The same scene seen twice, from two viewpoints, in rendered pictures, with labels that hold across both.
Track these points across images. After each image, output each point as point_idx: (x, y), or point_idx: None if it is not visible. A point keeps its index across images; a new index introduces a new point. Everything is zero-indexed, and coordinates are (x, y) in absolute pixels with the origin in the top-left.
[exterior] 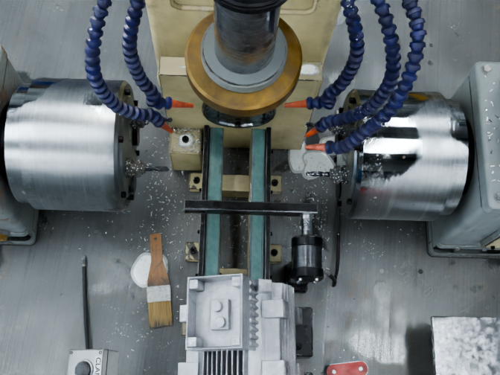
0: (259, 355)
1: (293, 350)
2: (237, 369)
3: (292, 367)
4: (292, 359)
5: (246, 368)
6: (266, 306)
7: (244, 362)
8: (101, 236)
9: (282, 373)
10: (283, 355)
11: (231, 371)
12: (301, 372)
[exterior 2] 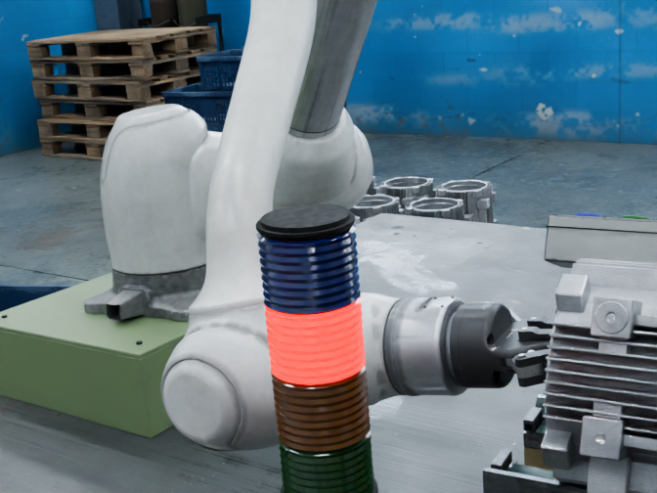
0: (655, 304)
1: (655, 394)
2: (634, 264)
3: (616, 377)
4: (635, 380)
5: (632, 282)
6: None
7: (644, 271)
8: None
9: (604, 296)
10: (645, 343)
11: (632, 262)
12: (600, 443)
